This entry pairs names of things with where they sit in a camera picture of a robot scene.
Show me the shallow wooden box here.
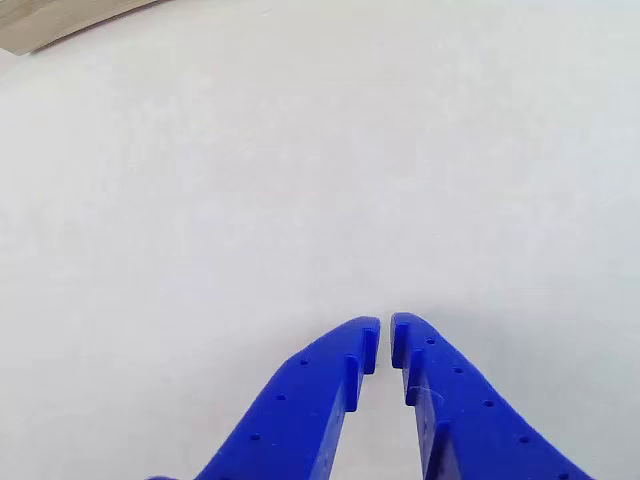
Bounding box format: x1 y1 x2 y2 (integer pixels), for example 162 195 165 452
0 0 167 56

